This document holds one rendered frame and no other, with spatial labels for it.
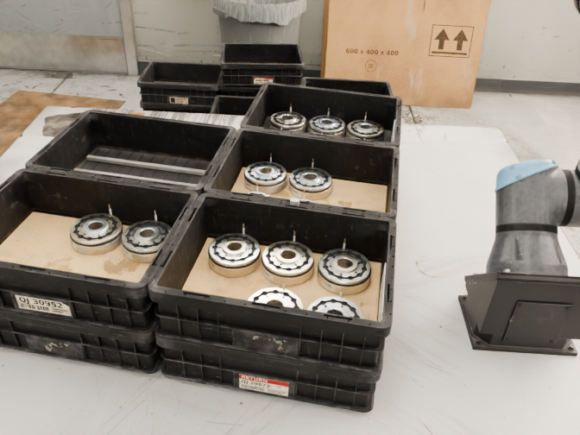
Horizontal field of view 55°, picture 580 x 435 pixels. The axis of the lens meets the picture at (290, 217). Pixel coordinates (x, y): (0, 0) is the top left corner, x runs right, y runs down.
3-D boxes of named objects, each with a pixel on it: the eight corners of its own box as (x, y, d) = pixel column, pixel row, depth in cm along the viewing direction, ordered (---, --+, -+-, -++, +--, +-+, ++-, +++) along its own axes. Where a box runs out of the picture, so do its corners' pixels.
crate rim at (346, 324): (395, 228, 110) (397, 217, 109) (389, 340, 86) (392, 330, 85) (201, 200, 115) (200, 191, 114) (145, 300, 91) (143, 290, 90)
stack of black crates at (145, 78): (227, 122, 313) (225, 64, 293) (220, 148, 289) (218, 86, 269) (156, 119, 313) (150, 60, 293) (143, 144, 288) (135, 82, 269)
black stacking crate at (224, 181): (392, 188, 140) (399, 148, 133) (387, 263, 116) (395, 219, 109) (239, 168, 145) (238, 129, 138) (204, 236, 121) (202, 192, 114)
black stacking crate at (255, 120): (395, 135, 164) (401, 98, 157) (392, 187, 140) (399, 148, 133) (264, 119, 169) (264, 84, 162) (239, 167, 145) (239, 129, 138)
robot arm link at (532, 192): (488, 230, 119) (488, 167, 120) (553, 232, 117) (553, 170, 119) (502, 222, 107) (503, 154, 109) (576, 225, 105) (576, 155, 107)
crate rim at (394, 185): (398, 154, 134) (400, 146, 133) (395, 227, 110) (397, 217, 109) (238, 135, 139) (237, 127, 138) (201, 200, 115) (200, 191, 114)
